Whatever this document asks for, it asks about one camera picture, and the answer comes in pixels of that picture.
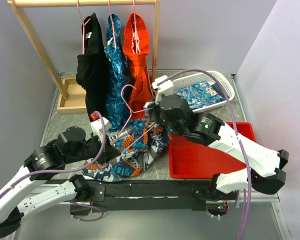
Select wooden clothes rack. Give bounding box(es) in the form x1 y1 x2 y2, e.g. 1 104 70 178
7 0 161 114

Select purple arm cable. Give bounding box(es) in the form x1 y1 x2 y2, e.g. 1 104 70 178
156 68 253 240
0 110 107 222

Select white plastic basket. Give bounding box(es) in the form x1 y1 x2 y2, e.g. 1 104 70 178
172 70 235 113

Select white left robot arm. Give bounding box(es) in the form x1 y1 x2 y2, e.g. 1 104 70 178
0 126 120 239

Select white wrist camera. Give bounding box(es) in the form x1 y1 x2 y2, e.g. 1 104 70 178
90 113 112 140
152 79 174 104

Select dark navy folded cloth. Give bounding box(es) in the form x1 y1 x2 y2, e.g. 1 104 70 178
211 82 226 98

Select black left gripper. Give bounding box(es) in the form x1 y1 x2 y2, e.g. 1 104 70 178
66 130 122 165

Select blue floral folded cloth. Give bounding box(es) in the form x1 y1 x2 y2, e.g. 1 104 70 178
173 80 223 110

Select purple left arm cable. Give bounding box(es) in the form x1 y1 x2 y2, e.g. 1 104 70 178
0 110 107 222

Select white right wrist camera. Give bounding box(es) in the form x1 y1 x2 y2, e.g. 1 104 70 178
152 79 174 104

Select pink hanger under black shorts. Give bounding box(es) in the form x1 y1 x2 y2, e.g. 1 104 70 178
76 0 91 55

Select orange hanging shorts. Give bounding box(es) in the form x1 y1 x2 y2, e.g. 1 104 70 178
123 13 153 120

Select pink hanger under orange shorts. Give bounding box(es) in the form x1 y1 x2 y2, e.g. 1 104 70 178
132 0 140 54

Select multicolour patterned shorts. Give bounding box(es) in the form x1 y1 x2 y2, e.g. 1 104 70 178
82 110 174 183

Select blue patterned hanging shorts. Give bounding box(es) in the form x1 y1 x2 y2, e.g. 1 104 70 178
104 13 131 132

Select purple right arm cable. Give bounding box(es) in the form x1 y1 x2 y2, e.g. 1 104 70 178
156 68 253 240

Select red plastic tray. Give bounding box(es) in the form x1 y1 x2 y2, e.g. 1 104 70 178
169 135 246 179

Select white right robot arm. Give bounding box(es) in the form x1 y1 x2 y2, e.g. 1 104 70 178
145 94 289 200

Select pink hanger under blue shorts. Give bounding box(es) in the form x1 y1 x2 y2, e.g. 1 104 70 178
107 0 117 49

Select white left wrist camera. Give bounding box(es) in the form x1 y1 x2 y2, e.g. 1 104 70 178
90 113 112 140

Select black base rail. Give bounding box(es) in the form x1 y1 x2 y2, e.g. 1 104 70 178
75 180 238 211

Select pink wire hanger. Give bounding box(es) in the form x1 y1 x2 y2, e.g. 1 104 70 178
109 84 157 154

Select black hanging shorts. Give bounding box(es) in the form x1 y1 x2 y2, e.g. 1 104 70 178
76 13 110 122

